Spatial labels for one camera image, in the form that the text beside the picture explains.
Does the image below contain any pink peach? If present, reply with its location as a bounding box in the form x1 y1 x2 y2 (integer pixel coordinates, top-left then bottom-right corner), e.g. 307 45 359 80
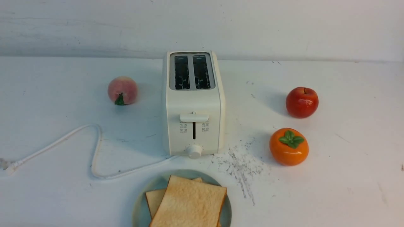
107 76 139 105

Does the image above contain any red apple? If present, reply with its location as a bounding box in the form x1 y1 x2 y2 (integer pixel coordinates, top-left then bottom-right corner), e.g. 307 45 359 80
285 87 319 118

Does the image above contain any white two-slot toaster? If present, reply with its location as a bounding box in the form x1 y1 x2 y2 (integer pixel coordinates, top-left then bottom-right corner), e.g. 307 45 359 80
161 50 226 159

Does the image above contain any toast slice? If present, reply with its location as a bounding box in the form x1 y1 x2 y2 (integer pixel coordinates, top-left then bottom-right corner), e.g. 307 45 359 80
145 177 221 227
149 175 228 227

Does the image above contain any orange persimmon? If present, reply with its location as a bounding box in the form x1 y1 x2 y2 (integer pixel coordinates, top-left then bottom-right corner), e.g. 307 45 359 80
269 128 309 166

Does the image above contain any light green round plate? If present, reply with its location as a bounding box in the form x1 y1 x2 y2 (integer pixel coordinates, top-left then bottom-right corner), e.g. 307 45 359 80
132 169 232 227

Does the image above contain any white power cord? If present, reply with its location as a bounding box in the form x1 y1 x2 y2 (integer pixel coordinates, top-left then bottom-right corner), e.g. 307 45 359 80
0 124 179 180

